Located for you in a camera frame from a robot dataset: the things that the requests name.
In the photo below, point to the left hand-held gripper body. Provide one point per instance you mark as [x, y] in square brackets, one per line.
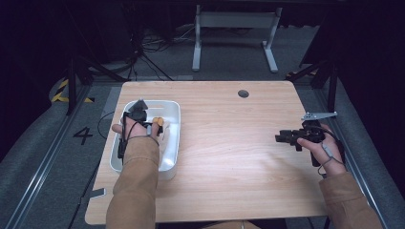
[138, 111]

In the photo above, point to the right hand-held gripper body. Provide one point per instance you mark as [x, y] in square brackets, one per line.
[313, 132]

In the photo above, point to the white plastic bin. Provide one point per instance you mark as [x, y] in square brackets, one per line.
[170, 111]

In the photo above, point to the person's left hand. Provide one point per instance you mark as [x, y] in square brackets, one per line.
[135, 130]

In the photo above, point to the person's right hand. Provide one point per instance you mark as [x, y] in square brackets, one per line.
[331, 156]

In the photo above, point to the black tripod stand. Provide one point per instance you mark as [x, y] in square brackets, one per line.
[332, 86]
[71, 86]

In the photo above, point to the grey table corner bracket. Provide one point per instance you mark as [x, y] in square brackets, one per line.
[97, 192]

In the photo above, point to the white metal desk frame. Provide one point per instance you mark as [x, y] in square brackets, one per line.
[235, 19]

